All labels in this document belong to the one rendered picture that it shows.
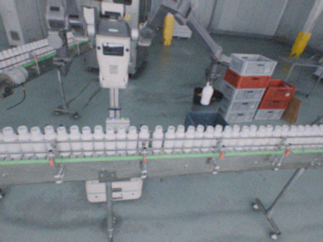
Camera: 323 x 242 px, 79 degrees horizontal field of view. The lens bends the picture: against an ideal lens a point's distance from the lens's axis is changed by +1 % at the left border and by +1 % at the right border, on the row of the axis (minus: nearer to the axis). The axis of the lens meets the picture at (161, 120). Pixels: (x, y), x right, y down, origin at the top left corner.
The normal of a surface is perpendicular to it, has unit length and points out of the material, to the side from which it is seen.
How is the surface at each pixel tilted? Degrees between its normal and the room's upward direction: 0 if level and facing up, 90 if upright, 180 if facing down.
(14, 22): 90
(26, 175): 90
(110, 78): 90
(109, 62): 90
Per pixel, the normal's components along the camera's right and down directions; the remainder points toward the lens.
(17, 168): 0.17, 0.55
